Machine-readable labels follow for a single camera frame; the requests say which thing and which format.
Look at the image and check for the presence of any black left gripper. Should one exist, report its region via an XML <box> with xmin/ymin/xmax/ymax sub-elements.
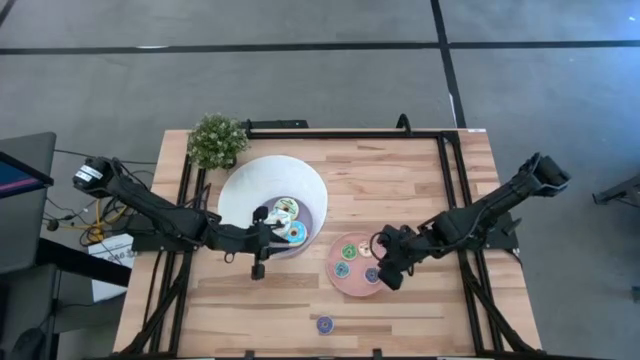
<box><xmin>251</xmin><ymin>205</ymin><xmax>294</xmax><ymax>280</ymax></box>

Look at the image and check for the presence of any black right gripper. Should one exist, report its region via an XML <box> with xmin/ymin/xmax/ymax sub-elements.
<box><xmin>372</xmin><ymin>224</ymin><xmax>424</xmax><ymax>292</ymax></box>

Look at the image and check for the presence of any large blue drizzled donut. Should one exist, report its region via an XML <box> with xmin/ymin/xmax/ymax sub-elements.
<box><xmin>284</xmin><ymin>220</ymin><xmax>309</xmax><ymax>246</ymax></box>

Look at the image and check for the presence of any large white blue-drizzled donut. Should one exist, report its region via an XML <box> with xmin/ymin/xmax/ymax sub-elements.
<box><xmin>263</xmin><ymin>208</ymin><xmax>292</xmax><ymax>237</ymax></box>

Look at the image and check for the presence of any large mint dark-drizzled donut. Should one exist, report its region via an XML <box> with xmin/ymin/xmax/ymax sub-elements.
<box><xmin>273</xmin><ymin>196</ymin><xmax>301</xmax><ymax>221</ymax></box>

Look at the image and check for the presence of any lavender purple plate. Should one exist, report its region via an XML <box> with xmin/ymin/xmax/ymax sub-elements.
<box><xmin>257</xmin><ymin>195</ymin><xmax>315</xmax><ymax>260</ymax></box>

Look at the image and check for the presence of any pink plate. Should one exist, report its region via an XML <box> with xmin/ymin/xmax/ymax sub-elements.
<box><xmin>325</xmin><ymin>230</ymin><xmax>389</xmax><ymax>298</ymax></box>

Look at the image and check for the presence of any white round woven placemat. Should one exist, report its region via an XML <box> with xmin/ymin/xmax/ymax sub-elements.
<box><xmin>217</xmin><ymin>154</ymin><xmax>329</xmax><ymax>246</ymax></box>

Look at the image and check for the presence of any potted green plant black pot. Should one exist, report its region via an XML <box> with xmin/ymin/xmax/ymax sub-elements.
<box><xmin>186</xmin><ymin>112</ymin><xmax>250</xmax><ymax>171</ymax></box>

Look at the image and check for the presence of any white printed cardboard box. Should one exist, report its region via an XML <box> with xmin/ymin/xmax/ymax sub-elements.
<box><xmin>88</xmin><ymin>233</ymin><xmax>137</xmax><ymax>304</ymax></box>

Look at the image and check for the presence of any black floor stand base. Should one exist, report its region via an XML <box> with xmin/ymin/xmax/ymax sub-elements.
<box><xmin>592</xmin><ymin>172</ymin><xmax>640</xmax><ymax>207</ymax></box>

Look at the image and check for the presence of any monitor with blue screen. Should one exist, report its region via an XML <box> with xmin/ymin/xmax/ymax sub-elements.
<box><xmin>0</xmin><ymin>151</ymin><xmax>55</xmax><ymax>200</ymax></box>

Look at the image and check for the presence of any black bar camera device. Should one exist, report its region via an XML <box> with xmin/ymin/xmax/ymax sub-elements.
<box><xmin>244</xmin><ymin>118</ymin><xmax>310</xmax><ymax>130</ymax></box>

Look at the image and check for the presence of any black metal table frame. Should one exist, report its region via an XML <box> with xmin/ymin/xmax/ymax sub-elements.
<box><xmin>112</xmin><ymin>127</ymin><xmax>546</xmax><ymax>360</ymax></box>

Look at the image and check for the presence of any yellow cable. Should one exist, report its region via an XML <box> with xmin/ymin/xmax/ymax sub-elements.
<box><xmin>74</xmin><ymin>197</ymin><xmax>129</xmax><ymax>244</ymax></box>

